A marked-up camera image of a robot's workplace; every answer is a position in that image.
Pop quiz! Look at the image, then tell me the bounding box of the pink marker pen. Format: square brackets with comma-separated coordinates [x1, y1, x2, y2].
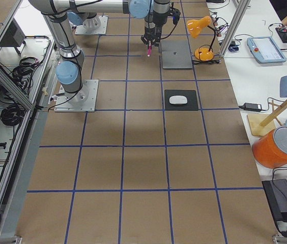
[147, 42, 152, 57]

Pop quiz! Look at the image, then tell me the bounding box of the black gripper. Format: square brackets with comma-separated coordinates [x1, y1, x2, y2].
[140, 23, 163, 47]

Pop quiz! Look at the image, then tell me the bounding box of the orange desk lamp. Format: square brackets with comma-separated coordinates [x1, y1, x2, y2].
[186, 16, 216, 63]

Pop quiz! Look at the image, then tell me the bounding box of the black power adapter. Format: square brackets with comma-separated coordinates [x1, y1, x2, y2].
[239, 103, 262, 112]

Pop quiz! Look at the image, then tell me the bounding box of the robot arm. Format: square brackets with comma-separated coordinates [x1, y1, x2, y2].
[68, 0, 177, 50]
[30, 1, 129, 112]

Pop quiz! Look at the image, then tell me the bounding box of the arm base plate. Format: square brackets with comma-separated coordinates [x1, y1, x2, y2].
[75, 15, 108, 36]
[54, 79, 99, 112]

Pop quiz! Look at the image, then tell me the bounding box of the silver laptop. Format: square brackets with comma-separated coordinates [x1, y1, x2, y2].
[160, 40, 192, 70]

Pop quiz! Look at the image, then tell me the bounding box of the white computer mouse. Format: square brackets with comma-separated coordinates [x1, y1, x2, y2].
[168, 95, 188, 105]

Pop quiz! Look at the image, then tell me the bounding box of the aluminium frame post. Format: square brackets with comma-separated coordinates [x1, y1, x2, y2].
[219, 0, 250, 58]

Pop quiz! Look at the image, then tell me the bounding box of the orange cylinder container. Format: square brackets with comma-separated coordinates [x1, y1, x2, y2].
[252, 126, 287, 169]

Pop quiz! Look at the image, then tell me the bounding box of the teach pendant tablet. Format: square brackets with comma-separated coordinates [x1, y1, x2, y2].
[246, 37, 286, 64]

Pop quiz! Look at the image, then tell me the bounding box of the black mousepad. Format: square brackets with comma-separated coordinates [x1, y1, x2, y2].
[164, 89, 199, 111]

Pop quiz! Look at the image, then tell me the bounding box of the wooden stand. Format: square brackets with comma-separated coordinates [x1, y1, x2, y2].
[247, 99, 287, 137]

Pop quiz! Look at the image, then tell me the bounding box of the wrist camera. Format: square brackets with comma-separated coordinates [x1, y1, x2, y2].
[170, 8, 181, 25]

